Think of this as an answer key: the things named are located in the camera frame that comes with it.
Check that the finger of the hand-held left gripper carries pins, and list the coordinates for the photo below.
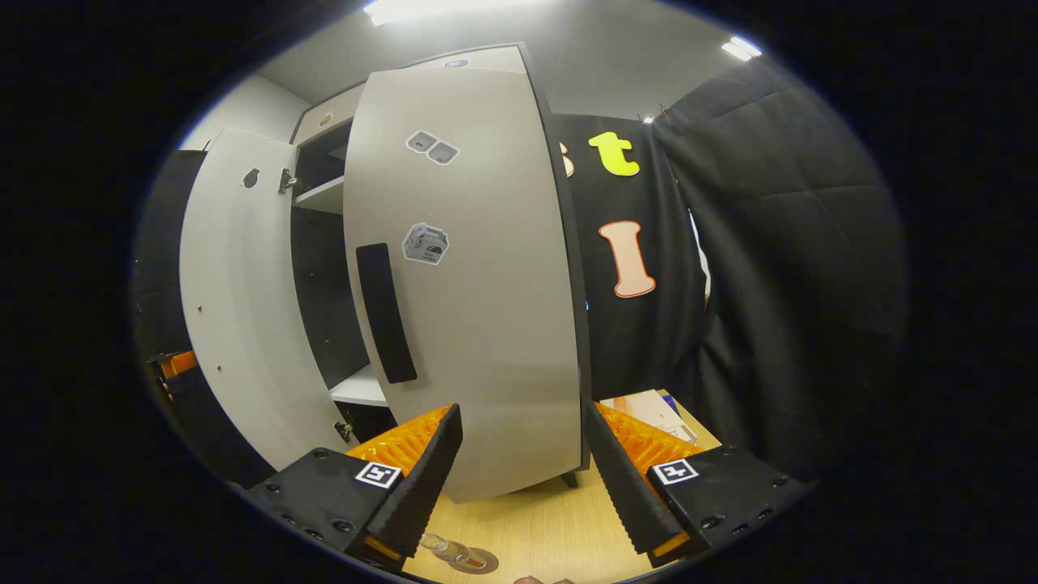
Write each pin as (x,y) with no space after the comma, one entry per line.
(178,365)

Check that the grey cabinet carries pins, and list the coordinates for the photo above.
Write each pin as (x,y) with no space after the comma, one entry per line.
(324,284)

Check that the grey cabinet shelf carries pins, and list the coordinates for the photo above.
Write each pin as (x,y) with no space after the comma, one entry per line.
(361,389)
(324,195)

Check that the white paper booklet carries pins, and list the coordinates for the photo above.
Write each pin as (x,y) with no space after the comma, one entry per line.
(649,410)

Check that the black backdrop cloth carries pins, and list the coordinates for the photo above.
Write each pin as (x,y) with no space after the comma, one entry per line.
(795,268)

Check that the round brown coaster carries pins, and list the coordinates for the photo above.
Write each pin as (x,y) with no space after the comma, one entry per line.
(482,561)

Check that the grey cabinet door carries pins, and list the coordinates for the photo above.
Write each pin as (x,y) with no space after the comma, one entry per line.
(486,341)
(243,308)

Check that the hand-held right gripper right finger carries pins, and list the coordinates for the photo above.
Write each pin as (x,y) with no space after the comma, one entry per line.
(628,487)

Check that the ceiling light panel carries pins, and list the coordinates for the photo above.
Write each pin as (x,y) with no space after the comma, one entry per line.
(742,49)
(438,8)

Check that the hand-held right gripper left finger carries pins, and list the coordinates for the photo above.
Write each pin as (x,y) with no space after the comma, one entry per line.
(405,495)

